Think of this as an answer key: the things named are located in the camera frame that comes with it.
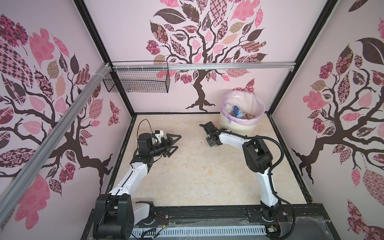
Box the white slotted cable duct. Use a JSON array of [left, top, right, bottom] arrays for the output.
[[131, 226, 267, 240]]

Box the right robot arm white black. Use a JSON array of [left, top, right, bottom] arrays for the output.
[[200, 122, 284, 222]]

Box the black corrugated cable hose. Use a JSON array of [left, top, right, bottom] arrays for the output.
[[200, 123, 296, 240]]

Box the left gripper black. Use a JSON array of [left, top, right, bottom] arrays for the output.
[[149, 133, 182, 158]]

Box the aluminium rail left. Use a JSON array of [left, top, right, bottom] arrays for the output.
[[1, 63, 111, 224]]

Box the blue label white cap bottle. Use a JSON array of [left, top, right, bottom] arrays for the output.
[[224, 104, 234, 115]]

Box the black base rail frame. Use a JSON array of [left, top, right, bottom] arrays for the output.
[[82, 203, 339, 240]]

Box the brown gold coffee bottle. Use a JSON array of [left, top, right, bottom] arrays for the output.
[[244, 113, 254, 120]]

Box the black wire basket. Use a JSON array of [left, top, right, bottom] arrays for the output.
[[103, 60, 171, 93]]

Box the aluminium rail back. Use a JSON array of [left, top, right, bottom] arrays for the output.
[[113, 62, 296, 71]]

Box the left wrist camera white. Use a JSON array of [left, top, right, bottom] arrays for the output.
[[155, 130, 164, 142]]

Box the aluminium rail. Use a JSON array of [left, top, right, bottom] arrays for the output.
[[113, 62, 296, 71], [1, 63, 111, 224]]

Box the clear bottle blue label cap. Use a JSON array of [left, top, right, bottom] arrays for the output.
[[233, 106, 246, 119]]

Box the white bin with purple liner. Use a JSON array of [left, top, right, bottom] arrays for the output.
[[220, 91, 265, 136]]

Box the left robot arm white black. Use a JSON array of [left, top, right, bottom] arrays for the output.
[[93, 131, 181, 240]]

